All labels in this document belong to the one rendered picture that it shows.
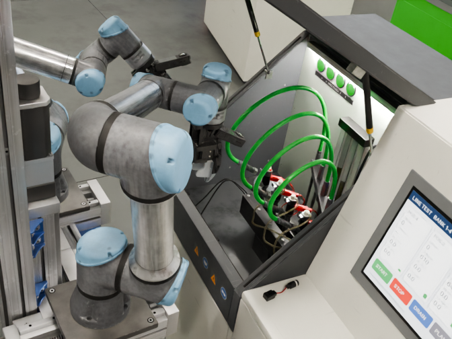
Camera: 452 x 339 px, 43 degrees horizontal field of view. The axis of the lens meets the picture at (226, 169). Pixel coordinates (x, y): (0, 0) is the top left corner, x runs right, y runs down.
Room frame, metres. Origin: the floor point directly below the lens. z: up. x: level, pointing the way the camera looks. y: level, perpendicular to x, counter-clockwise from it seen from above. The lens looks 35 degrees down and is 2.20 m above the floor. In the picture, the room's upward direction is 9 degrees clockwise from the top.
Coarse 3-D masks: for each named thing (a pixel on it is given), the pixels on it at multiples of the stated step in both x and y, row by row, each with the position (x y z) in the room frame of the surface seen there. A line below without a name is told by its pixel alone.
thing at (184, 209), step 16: (176, 208) 1.55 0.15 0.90; (192, 208) 1.51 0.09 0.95; (176, 224) 1.54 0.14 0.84; (192, 224) 1.44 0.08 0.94; (192, 240) 1.43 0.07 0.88; (208, 240) 1.36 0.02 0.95; (192, 256) 1.41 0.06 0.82; (208, 256) 1.33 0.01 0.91; (224, 256) 1.30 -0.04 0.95; (208, 272) 1.31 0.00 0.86; (224, 272) 1.23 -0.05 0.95; (208, 288) 1.30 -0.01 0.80; (224, 288) 1.22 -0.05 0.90; (224, 304) 1.20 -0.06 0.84
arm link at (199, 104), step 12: (180, 84) 1.22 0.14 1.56; (204, 84) 1.24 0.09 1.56; (216, 84) 1.26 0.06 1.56; (180, 96) 1.19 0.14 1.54; (192, 96) 1.18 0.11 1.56; (204, 96) 1.18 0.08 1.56; (216, 96) 1.21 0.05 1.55; (180, 108) 1.19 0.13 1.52; (192, 108) 1.16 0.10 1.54; (204, 108) 1.16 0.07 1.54; (216, 108) 1.19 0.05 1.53; (192, 120) 1.16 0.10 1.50; (204, 120) 1.16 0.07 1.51
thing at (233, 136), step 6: (216, 132) 1.30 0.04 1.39; (222, 132) 1.30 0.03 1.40; (228, 132) 1.33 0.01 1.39; (234, 132) 1.36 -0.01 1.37; (222, 138) 1.31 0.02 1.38; (228, 138) 1.32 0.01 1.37; (234, 138) 1.33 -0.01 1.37; (240, 138) 1.34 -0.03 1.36; (234, 144) 1.33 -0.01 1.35; (240, 144) 1.34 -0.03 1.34
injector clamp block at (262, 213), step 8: (248, 200) 1.56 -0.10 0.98; (240, 208) 1.59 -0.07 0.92; (248, 208) 1.55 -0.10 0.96; (264, 208) 1.57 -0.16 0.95; (248, 216) 1.54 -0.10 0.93; (256, 216) 1.50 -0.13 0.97; (264, 216) 1.49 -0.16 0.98; (248, 224) 1.53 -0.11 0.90; (256, 224) 1.49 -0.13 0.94; (264, 224) 1.45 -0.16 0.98; (272, 224) 1.46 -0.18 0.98; (256, 232) 1.48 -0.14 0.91; (272, 232) 1.42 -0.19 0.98; (280, 232) 1.43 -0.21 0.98; (288, 232) 1.44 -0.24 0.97; (256, 240) 1.47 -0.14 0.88; (272, 240) 1.40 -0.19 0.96; (280, 240) 1.39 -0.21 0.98; (288, 240) 1.39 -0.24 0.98; (256, 248) 1.47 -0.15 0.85; (264, 248) 1.43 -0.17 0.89; (272, 248) 1.39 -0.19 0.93; (264, 256) 1.42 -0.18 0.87
